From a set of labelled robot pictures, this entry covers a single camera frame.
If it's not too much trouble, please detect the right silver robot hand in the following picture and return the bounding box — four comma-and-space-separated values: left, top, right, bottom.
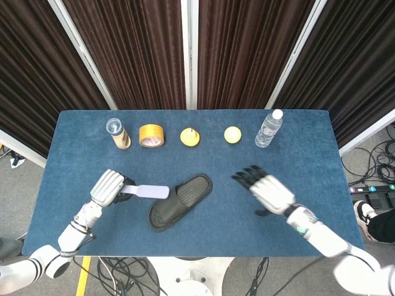
231, 165, 296, 216

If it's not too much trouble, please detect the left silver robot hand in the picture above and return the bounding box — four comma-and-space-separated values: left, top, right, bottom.
89, 168, 136, 208

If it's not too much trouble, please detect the grey spatula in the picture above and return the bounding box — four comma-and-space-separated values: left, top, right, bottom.
122, 184, 170, 200

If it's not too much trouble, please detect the black rubber slipper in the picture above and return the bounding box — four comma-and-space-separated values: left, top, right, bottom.
148, 173, 214, 232

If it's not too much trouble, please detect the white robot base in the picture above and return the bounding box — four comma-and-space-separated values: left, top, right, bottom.
144, 256, 235, 296

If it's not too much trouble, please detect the beige sauce bottle clear cap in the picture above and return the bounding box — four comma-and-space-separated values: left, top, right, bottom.
106, 118, 131, 150

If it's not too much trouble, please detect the clear plastic water bottle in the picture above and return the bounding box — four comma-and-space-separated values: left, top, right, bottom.
254, 109, 284, 149

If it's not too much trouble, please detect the blue carpet table mat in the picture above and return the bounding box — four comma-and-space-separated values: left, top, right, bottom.
21, 109, 367, 257

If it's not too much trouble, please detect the yellow tape roll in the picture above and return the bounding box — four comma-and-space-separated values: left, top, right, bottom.
138, 123, 165, 148

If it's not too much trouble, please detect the pale yellow round fruit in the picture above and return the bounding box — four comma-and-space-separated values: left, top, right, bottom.
223, 126, 242, 144

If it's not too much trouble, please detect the yellow floor tape strip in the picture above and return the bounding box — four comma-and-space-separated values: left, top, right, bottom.
75, 256, 92, 296

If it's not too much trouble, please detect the white black sneaker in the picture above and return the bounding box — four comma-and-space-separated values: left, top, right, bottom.
353, 200, 380, 242

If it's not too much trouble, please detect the yellow toy pear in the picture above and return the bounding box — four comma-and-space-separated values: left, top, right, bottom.
180, 127, 201, 147

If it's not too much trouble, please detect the black trouser leg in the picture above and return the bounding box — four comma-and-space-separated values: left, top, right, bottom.
368, 211, 395, 245

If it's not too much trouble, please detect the brown pleated curtain panel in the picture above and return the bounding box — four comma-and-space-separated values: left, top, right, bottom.
197, 0, 317, 110
0, 0, 110, 158
61, 0, 188, 110
273, 0, 395, 149

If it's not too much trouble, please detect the black floor cable bundle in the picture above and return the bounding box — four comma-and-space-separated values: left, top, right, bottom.
97, 257, 164, 296
342, 121, 395, 186

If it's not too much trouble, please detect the white screen frame post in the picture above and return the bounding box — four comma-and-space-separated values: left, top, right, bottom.
180, 0, 200, 110
0, 128, 47, 169
339, 109, 395, 157
48, 0, 118, 111
265, 0, 328, 109

